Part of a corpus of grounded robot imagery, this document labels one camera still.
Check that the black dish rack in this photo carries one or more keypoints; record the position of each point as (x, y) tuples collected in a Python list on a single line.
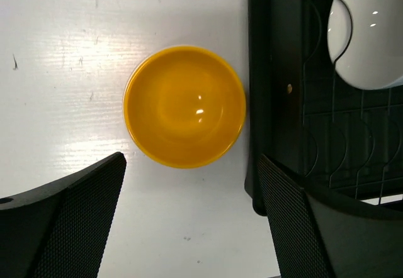
[(306, 117)]

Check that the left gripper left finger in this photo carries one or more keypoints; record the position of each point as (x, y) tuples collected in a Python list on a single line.
[(60, 229)]

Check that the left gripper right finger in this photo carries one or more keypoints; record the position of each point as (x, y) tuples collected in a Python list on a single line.
[(318, 232)]

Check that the white bowl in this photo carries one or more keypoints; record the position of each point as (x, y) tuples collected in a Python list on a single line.
[(364, 39)]

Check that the yellow bowl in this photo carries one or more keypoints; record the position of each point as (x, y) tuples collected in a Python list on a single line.
[(184, 106)]

